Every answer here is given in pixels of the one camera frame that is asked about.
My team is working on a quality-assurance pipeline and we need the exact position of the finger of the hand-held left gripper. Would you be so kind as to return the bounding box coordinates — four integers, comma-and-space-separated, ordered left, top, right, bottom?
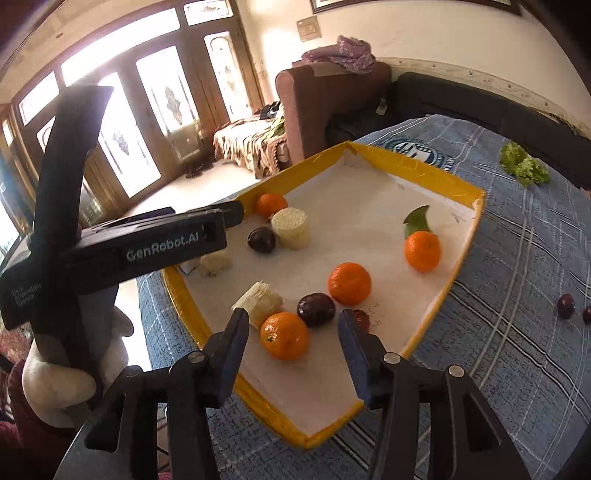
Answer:
173, 200, 245, 230

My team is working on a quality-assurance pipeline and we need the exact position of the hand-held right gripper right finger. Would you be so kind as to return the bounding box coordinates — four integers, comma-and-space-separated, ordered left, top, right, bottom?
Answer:
337, 310, 532, 480

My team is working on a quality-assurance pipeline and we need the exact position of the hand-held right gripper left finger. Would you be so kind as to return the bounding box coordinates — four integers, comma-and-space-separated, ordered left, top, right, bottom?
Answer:
55, 307, 251, 480

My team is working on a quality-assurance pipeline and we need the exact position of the small orange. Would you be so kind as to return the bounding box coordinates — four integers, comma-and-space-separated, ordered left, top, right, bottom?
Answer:
255, 193, 288, 220

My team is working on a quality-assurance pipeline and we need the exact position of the split sugarcane piece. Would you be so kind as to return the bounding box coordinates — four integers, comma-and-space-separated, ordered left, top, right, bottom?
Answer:
231, 281, 283, 330

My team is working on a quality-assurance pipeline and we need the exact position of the large orange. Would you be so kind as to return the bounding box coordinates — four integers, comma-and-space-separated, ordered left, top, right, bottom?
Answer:
260, 312, 309, 361

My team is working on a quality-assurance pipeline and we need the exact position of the small sugarcane piece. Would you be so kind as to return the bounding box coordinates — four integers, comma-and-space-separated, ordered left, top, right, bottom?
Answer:
199, 249, 233, 278

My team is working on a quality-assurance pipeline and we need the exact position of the thick sugarcane piece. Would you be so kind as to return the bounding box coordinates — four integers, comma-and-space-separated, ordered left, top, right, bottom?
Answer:
270, 208, 310, 251

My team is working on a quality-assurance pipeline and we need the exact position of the orange with green leaf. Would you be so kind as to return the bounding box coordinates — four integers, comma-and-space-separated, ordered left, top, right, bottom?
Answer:
403, 205, 441, 273

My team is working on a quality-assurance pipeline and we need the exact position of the yellow-edged white tray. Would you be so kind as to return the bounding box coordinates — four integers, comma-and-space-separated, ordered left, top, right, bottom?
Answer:
161, 141, 485, 449

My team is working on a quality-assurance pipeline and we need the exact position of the person's left forearm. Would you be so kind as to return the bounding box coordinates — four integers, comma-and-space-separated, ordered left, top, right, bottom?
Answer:
0, 357, 79, 480

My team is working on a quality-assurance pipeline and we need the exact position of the person's left hand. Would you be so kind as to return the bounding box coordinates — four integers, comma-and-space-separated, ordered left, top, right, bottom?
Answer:
22, 305, 136, 428

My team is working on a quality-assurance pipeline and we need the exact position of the patterned sofa throw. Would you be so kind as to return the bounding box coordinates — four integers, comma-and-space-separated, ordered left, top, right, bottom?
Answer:
212, 115, 289, 178

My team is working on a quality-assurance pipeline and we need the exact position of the wooden glass door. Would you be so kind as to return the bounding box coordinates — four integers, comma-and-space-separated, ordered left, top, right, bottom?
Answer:
0, 0, 259, 259

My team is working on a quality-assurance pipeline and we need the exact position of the brown armchair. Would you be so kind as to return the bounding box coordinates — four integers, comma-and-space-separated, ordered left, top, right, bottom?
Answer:
276, 60, 393, 160

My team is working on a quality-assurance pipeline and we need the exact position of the pink floral cloth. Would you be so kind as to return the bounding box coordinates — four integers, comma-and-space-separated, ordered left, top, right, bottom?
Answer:
302, 34, 377, 75

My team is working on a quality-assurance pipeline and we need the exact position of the dark sofa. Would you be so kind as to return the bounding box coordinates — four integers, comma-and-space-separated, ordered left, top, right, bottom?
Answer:
325, 71, 591, 190

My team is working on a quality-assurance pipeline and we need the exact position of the green lettuce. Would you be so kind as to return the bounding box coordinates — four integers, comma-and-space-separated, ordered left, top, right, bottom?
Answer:
500, 141, 551, 186

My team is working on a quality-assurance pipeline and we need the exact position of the wall switch plate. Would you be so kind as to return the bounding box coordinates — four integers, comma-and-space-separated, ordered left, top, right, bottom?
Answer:
298, 16, 321, 42

